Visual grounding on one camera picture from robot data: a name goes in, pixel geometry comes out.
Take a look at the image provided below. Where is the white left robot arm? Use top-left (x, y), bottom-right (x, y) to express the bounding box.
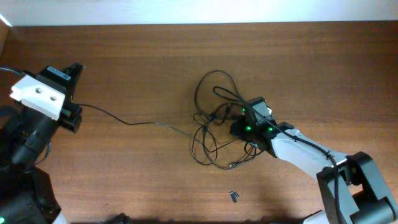
top-left (1, 62), bottom-right (84, 223)

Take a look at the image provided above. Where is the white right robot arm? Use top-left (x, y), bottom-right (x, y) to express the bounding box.
top-left (230, 97), bottom-right (397, 224)

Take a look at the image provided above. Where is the small black USB adapter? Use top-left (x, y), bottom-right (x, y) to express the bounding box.
top-left (229, 190), bottom-right (239, 203)

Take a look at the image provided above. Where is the thick black USB cable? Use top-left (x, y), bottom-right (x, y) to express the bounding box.
top-left (74, 70), bottom-right (246, 170)

